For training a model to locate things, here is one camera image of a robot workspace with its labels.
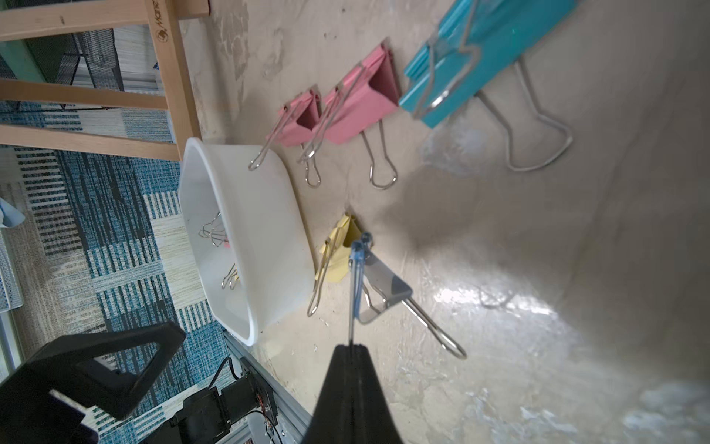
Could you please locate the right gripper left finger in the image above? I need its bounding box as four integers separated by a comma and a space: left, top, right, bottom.
301, 345, 352, 443

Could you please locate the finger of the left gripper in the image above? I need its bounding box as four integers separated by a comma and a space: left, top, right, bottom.
1, 321, 186, 443

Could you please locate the blue binder clip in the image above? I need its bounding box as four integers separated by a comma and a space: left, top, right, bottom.
348, 232, 468, 360

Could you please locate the pink binder clip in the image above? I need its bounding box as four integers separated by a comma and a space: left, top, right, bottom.
298, 41, 400, 191
248, 88, 321, 171

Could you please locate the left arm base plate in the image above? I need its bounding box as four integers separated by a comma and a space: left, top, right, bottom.
143, 357, 282, 443

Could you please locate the white plastic storage box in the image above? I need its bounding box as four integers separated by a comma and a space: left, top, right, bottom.
179, 138, 314, 346

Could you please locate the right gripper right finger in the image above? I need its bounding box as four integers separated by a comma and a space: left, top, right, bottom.
351, 345, 402, 443

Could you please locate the teal binder clip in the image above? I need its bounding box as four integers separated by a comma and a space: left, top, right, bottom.
399, 0, 578, 173

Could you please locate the yellow binder clip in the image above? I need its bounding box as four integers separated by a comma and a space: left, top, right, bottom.
307, 213, 362, 317

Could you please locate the small wooden easel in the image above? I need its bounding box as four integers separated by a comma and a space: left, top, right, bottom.
1, 1, 211, 161

